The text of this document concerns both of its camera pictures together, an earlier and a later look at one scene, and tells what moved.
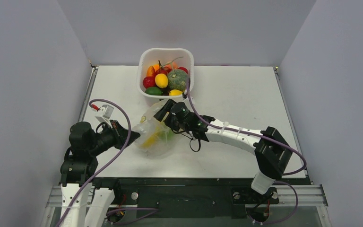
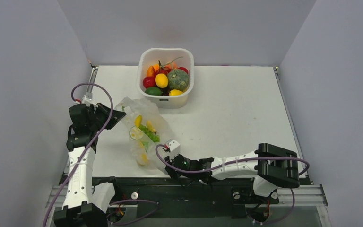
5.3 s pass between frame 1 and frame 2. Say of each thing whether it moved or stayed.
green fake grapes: moved
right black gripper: moved
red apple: stayed
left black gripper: moved
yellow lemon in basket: stayed
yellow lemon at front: stayed
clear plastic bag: moved
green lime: stayed
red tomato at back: stayed
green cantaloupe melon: stayed
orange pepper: stayed
